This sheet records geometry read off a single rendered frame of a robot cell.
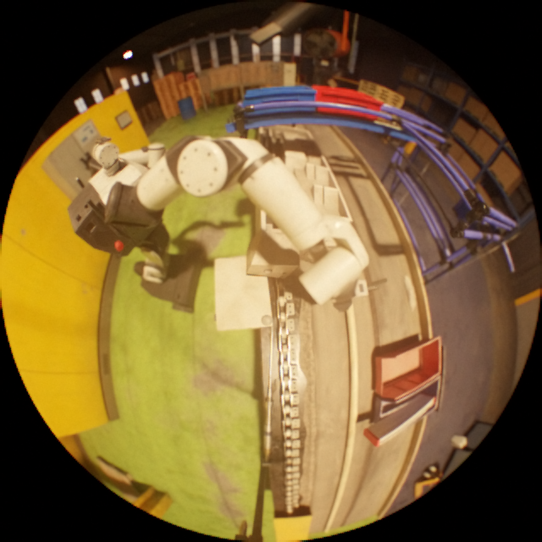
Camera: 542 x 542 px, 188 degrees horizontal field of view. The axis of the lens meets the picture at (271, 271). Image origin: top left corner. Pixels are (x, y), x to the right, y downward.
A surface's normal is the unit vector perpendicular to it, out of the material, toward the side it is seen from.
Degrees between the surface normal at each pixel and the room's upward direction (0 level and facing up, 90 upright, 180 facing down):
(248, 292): 0
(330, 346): 0
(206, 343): 0
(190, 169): 62
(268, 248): 38
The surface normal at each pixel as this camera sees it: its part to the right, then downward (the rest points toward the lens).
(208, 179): -0.26, 0.62
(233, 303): -0.01, -0.36
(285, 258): 0.15, 0.28
